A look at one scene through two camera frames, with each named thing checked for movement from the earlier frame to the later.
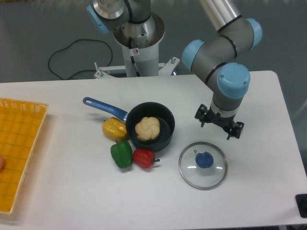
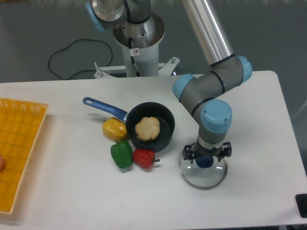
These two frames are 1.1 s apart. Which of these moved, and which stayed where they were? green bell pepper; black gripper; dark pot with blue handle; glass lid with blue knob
Moved: black gripper
Stayed: dark pot with blue handle; green bell pepper; glass lid with blue knob
